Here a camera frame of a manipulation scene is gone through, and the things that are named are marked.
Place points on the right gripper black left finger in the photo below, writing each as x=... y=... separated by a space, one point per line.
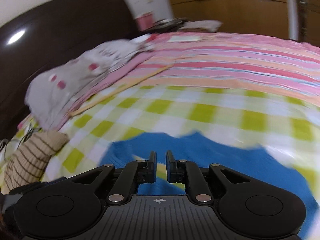
x=126 y=180

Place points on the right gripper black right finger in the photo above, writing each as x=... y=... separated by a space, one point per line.
x=191 y=176

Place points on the blue knitted striped sweater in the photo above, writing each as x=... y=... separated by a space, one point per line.
x=254 y=162

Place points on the beige brown striped garment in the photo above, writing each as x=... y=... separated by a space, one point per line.
x=28 y=162

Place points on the grey pillow with pink dots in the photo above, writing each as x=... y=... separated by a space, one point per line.
x=52 y=94

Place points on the white flat card on bed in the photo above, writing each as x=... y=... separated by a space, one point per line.
x=188 y=38

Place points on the pink striped bed quilt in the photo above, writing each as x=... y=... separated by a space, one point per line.
x=223 y=60

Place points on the grey folded cloth on nightstand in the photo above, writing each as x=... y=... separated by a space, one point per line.
x=204 y=26

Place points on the pink storage box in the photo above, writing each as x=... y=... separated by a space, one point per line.
x=145 y=21

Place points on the dark brown headboard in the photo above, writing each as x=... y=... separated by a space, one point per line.
x=50 y=35

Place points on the wooden wardrobe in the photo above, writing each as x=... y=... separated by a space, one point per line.
x=263 y=17

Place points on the wooden door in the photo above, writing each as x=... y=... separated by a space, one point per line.
x=311 y=21

